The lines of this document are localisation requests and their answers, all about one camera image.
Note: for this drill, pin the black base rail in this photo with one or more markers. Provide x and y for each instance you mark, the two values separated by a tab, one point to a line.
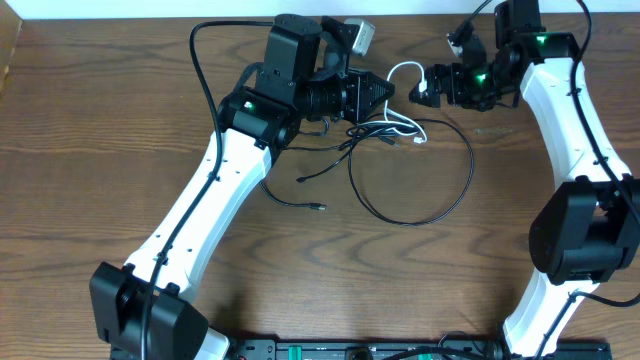
264	349

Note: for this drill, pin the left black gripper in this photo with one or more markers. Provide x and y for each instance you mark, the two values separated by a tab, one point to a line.
357	107

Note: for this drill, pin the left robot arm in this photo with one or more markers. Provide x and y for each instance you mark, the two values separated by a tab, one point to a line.
144	309

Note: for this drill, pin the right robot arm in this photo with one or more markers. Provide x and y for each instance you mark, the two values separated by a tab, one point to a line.
589	228

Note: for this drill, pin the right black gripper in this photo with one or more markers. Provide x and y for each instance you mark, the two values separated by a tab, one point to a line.
451	72

